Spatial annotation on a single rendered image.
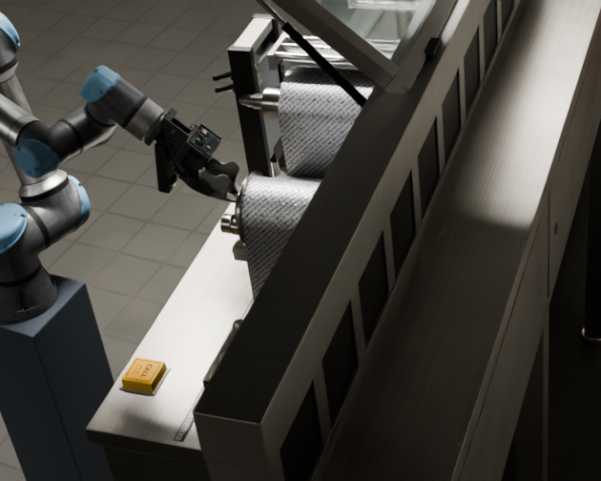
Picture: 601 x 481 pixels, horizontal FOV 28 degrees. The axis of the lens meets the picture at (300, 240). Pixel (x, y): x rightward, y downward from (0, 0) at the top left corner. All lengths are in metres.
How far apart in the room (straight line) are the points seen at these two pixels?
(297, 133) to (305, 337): 1.05
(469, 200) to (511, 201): 0.07
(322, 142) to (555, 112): 0.49
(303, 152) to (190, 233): 2.05
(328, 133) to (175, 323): 0.57
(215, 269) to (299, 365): 1.38
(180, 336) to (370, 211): 1.07
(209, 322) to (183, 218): 1.93
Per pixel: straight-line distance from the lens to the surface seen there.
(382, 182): 1.63
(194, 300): 2.68
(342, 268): 1.50
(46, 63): 5.83
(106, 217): 4.62
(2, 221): 2.67
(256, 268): 2.32
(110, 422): 2.44
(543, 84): 2.24
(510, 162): 2.03
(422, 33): 1.93
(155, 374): 2.48
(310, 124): 2.37
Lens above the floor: 2.57
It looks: 37 degrees down
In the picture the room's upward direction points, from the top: 8 degrees counter-clockwise
